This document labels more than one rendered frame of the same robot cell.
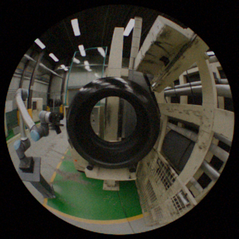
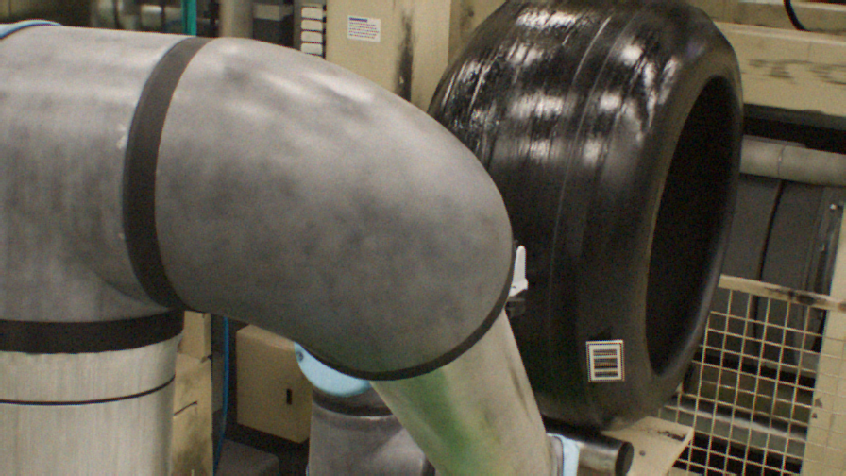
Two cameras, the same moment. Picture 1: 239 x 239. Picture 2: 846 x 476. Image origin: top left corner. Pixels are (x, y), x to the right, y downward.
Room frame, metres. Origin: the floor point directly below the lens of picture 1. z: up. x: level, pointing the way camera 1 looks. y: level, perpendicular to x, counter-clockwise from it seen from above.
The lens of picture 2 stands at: (-0.08, 1.41, 1.60)
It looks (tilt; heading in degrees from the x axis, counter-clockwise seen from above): 18 degrees down; 301
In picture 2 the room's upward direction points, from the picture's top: 3 degrees clockwise
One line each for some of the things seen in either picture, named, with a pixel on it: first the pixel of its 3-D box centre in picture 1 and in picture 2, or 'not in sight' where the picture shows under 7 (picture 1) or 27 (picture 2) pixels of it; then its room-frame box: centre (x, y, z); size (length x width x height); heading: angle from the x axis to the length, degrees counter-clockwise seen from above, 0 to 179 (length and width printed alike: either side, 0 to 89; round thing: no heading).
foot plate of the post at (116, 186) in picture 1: (111, 184); not in sight; (0.79, 0.08, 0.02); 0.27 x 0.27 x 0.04; 3
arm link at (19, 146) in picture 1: (19, 148); not in sight; (0.11, 1.13, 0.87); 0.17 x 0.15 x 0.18; 16
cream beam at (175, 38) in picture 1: (160, 52); not in sight; (0.42, -0.26, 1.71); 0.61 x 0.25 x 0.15; 3
